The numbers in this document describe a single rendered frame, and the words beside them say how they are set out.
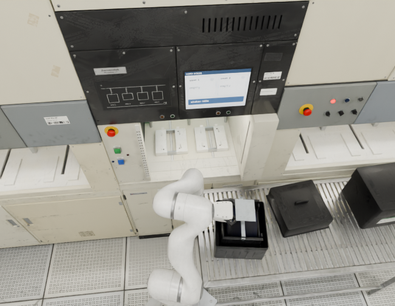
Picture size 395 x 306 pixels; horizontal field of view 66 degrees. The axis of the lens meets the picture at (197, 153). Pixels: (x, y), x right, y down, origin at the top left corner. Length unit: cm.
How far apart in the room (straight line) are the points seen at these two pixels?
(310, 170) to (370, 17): 104
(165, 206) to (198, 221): 13
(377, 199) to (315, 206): 33
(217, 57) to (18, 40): 73
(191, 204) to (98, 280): 169
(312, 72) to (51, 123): 120
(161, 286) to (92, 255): 147
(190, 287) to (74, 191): 106
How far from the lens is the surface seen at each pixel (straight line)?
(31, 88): 144
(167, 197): 110
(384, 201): 195
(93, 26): 121
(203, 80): 133
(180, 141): 204
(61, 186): 207
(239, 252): 172
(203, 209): 108
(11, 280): 292
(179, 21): 118
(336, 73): 153
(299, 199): 194
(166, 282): 133
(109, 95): 139
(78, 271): 273
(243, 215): 156
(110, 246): 273
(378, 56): 158
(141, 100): 139
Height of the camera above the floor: 247
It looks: 52 degrees down
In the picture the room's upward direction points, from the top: 1 degrees clockwise
